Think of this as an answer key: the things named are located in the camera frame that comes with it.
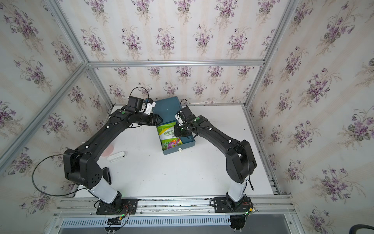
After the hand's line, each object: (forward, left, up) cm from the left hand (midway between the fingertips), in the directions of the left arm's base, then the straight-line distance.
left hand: (159, 120), depth 83 cm
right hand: (-6, -9, -6) cm, 12 cm away
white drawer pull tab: (-16, -12, -5) cm, 21 cm away
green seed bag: (-9, -5, -6) cm, 12 cm away
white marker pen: (-14, +28, -19) cm, 36 cm away
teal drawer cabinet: (+9, -4, +1) cm, 10 cm away
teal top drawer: (-15, -16, -1) cm, 22 cm away
